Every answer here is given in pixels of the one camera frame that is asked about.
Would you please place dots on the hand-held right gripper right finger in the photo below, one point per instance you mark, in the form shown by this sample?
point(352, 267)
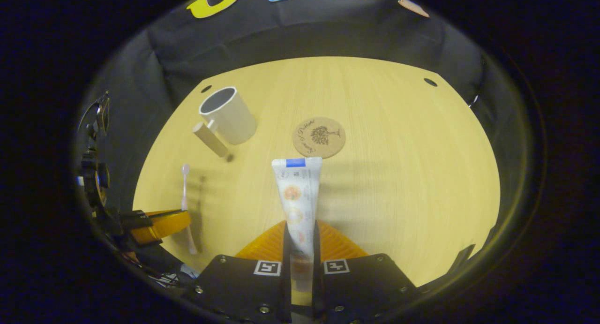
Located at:
point(317, 291)

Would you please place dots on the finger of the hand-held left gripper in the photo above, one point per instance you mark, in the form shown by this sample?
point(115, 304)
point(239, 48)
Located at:
point(164, 225)

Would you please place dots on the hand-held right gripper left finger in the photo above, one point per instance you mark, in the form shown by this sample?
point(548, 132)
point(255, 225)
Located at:
point(286, 291)

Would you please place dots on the pale pink toothbrush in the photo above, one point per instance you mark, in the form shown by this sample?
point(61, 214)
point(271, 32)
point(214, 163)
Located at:
point(184, 192)

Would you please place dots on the white toothpaste tube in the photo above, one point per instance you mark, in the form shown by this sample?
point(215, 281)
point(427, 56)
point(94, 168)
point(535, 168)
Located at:
point(298, 197)

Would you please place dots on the round cork coaster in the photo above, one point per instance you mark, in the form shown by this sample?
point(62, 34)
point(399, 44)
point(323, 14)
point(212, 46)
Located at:
point(319, 137)

